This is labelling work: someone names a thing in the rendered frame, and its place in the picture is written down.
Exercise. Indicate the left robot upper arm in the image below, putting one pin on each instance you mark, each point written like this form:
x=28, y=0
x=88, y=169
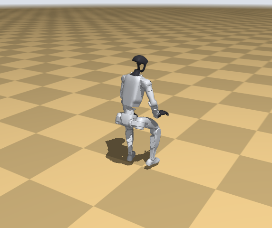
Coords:
x=122, y=84

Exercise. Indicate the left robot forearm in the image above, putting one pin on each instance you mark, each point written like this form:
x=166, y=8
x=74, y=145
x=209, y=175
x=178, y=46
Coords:
x=124, y=106

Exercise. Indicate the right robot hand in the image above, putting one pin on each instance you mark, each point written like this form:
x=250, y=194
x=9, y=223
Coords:
x=162, y=113

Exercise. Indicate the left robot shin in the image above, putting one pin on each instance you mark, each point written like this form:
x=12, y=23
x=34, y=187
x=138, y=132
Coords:
x=129, y=139

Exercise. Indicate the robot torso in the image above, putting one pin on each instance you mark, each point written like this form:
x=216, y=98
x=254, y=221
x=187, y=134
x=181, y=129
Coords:
x=132, y=97

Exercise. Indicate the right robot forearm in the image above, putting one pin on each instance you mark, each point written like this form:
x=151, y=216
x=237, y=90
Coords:
x=155, y=110

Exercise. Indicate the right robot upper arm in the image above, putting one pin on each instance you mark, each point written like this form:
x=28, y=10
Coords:
x=147, y=86

